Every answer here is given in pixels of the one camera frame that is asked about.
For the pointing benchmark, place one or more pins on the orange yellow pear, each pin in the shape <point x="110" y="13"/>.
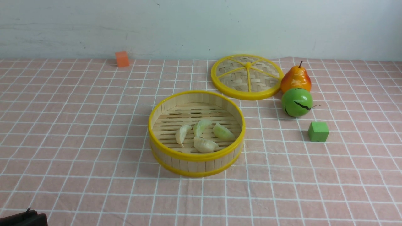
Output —
<point x="296" y="77"/>

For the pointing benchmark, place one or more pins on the green cube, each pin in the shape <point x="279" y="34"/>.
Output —
<point x="318" y="131"/>

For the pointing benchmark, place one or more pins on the pale green dumpling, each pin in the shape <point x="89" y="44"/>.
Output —
<point x="223" y="133"/>
<point x="201" y="126"/>

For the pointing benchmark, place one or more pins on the green apple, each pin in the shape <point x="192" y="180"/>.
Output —
<point x="297" y="102"/>

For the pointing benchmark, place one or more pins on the orange cube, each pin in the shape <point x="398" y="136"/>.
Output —
<point x="122" y="59"/>

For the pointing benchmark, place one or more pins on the yellow bamboo steamer tray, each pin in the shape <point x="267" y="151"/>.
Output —
<point x="188" y="108"/>

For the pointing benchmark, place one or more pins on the pink checkered tablecloth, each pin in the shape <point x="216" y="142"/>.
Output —
<point x="74" y="145"/>

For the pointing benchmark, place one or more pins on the yellow bamboo steamer lid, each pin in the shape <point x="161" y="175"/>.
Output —
<point x="246" y="77"/>

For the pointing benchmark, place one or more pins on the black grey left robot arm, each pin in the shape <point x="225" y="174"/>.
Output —
<point x="28" y="218"/>

